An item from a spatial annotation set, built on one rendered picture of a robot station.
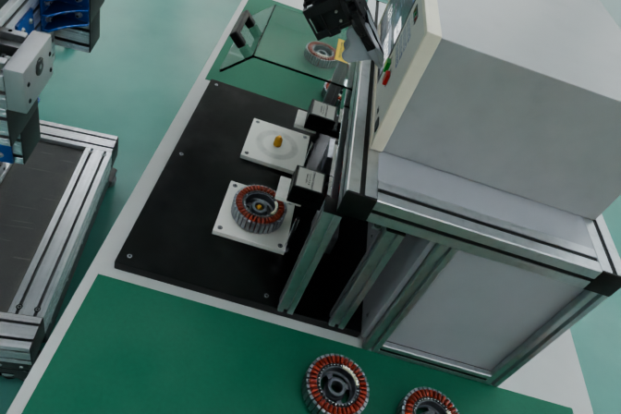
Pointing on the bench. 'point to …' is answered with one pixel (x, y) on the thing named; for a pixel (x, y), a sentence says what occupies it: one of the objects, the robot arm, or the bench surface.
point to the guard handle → (241, 28)
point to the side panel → (477, 316)
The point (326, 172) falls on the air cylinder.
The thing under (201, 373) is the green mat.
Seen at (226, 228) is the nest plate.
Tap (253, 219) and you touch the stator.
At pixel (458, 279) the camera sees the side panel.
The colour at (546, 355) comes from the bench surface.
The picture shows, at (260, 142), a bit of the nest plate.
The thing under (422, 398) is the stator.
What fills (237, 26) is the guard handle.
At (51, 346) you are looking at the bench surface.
